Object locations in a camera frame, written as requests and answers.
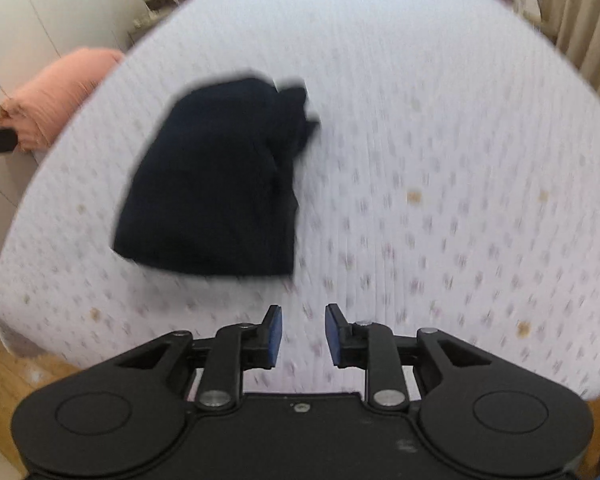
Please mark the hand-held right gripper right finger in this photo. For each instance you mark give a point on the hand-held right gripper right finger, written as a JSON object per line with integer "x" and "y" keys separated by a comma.
{"x": 333, "y": 335}

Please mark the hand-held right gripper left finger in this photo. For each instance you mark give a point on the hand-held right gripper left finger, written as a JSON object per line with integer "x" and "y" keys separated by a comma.
{"x": 275, "y": 337}

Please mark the navy blue hoodie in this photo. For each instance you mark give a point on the navy blue hoodie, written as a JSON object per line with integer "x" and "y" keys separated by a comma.
{"x": 215, "y": 185}

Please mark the pink folded blanket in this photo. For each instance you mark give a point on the pink folded blanket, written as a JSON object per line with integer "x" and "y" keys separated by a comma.
{"x": 55, "y": 95}

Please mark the white wardrobe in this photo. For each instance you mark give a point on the white wardrobe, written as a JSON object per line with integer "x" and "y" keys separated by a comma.
{"x": 45, "y": 10}

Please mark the white flower-print bed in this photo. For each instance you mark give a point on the white flower-print bed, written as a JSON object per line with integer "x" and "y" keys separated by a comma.
{"x": 430, "y": 160}

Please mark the cluttered bedside table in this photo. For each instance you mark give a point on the cluttered bedside table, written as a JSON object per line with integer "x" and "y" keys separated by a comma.
{"x": 152, "y": 12}

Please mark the beige curtain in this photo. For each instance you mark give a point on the beige curtain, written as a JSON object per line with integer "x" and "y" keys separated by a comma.
{"x": 585, "y": 20}

